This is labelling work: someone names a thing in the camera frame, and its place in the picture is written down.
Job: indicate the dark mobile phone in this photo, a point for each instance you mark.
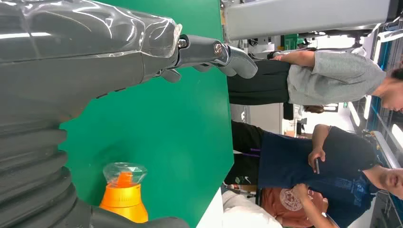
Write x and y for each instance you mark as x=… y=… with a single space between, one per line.
x=317 y=166

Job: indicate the green topped table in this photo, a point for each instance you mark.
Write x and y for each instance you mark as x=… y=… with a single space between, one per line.
x=163 y=126

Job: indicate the person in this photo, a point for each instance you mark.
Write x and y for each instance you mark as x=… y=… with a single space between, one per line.
x=333 y=78
x=245 y=214
x=289 y=157
x=277 y=204

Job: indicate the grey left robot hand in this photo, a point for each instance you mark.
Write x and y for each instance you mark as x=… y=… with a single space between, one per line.
x=78 y=47

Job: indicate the orange bottle with clear cap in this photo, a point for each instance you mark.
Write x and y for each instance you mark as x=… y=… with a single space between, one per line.
x=124 y=198

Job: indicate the white desk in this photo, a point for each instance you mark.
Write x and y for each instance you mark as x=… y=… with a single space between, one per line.
x=211 y=214

